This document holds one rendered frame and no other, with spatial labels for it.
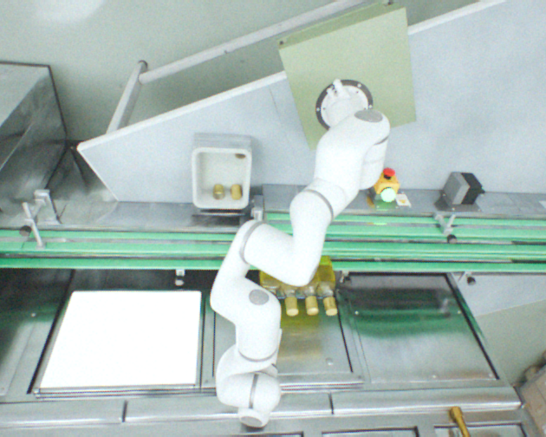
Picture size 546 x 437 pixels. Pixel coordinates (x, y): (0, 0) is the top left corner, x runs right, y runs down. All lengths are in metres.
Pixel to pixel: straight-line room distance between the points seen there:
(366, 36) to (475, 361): 1.05
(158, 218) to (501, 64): 1.13
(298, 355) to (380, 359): 0.27
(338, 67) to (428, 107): 0.37
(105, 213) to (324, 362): 0.83
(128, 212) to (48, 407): 0.59
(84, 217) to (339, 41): 0.92
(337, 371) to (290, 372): 0.14
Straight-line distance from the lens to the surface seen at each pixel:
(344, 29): 1.09
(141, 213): 1.40
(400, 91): 1.18
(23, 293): 1.56
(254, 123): 1.25
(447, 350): 1.50
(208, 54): 1.76
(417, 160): 1.46
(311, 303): 1.22
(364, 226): 1.32
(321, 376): 1.26
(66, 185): 1.93
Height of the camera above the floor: 1.85
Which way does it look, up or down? 48 degrees down
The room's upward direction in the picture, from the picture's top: 173 degrees clockwise
